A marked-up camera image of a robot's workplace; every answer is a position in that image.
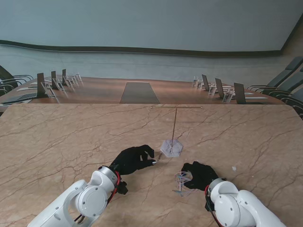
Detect red black right arm cable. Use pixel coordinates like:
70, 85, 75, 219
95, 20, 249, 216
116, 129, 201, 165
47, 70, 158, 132
204, 184, 224, 227

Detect red black arm cable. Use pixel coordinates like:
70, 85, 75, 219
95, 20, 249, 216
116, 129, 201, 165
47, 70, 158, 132
204, 184, 224, 227
73, 171, 121, 223

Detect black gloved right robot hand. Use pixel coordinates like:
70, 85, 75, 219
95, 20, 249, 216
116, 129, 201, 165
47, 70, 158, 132
181, 161, 220, 192

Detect grey desk pad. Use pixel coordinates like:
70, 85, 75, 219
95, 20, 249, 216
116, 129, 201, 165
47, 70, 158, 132
0, 92, 37, 105

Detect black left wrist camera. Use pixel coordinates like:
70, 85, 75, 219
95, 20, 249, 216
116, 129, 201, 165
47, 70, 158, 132
117, 181, 129, 195

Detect brown wooden conference table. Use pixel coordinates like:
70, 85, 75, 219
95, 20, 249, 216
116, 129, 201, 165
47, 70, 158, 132
0, 76, 286, 106

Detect red black left arm cable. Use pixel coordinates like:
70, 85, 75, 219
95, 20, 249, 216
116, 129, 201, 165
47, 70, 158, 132
73, 171, 121, 223

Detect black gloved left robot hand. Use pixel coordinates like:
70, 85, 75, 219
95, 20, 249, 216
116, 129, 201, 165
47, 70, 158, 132
109, 144, 157, 176

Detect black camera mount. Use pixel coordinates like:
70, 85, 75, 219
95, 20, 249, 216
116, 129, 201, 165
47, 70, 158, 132
205, 196, 216, 213

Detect pink white wired earphone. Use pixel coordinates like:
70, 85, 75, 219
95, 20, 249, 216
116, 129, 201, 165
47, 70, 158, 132
172, 170, 197, 198

